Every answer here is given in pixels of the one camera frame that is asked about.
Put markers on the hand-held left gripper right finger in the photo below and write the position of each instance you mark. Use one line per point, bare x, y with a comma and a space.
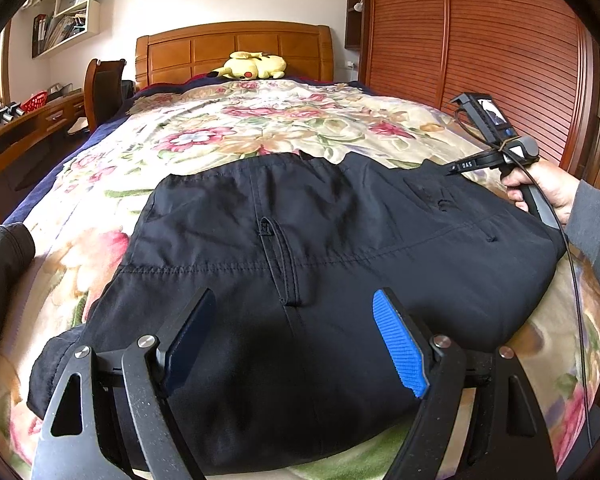
400, 345

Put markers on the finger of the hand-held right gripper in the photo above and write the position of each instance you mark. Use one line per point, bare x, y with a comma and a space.
460, 167

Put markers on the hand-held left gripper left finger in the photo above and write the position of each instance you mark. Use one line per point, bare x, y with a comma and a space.
187, 345

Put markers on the black pants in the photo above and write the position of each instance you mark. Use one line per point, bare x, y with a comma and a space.
305, 220

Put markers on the person's right forearm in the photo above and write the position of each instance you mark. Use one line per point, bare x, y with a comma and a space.
595, 230

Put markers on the person's right hand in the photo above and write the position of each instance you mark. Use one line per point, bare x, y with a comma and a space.
550, 185

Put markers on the wooden louvered wardrobe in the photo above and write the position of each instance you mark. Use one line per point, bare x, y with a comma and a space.
480, 35

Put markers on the dark jacket sleeve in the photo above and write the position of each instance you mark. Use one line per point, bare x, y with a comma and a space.
2, 260

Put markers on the floral blanket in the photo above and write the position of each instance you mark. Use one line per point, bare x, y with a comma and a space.
230, 130

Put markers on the yellow plush toy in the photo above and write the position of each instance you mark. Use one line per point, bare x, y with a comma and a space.
252, 64

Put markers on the wooden chair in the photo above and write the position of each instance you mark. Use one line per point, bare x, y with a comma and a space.
102, 90

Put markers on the wooden desk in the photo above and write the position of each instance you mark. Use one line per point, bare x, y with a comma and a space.
15, 135

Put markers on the red basket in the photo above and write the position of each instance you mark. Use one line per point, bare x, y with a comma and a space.
34, 101

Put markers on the black desk gadgets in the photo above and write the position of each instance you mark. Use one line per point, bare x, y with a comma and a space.
5, 114

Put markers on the wooden bed headboard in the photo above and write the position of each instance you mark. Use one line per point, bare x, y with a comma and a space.
190, 50

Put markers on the white wall shelf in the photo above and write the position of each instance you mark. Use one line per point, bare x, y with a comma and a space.
70, 25

